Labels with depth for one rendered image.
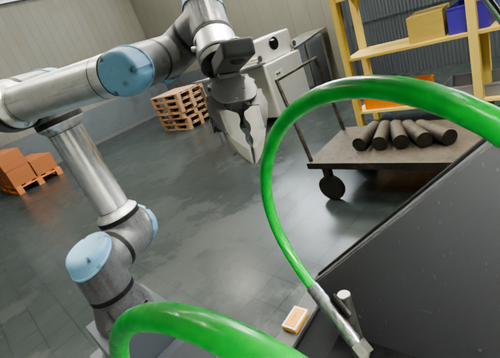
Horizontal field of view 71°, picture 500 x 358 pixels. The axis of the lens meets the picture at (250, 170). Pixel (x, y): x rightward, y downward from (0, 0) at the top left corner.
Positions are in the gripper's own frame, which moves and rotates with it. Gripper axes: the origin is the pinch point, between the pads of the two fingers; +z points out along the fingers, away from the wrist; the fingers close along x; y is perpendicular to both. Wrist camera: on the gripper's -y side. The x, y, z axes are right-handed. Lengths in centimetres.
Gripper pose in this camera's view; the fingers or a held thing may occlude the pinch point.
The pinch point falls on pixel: (252, 152)
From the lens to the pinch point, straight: 50.6
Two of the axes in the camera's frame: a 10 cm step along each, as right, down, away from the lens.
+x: -9.6, 1.9, -2.2
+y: -1.2, 4.4, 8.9
